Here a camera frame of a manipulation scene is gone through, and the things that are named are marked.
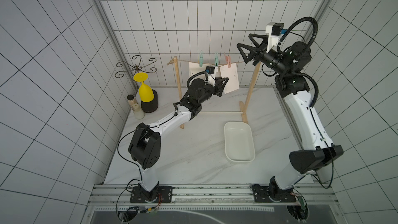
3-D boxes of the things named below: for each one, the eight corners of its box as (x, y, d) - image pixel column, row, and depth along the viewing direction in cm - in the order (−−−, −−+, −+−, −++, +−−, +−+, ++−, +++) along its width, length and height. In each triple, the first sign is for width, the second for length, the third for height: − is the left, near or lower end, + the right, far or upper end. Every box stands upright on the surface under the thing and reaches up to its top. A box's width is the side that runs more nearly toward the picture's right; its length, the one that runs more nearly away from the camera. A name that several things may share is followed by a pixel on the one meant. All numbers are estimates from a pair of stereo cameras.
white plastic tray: (225, 164, 85) (227, 160, 79) (221, 127, 100) (223, 121, 94) (255, 164, 85) (259, 160, 79) (246, 127, 100) (249, 121, 94)
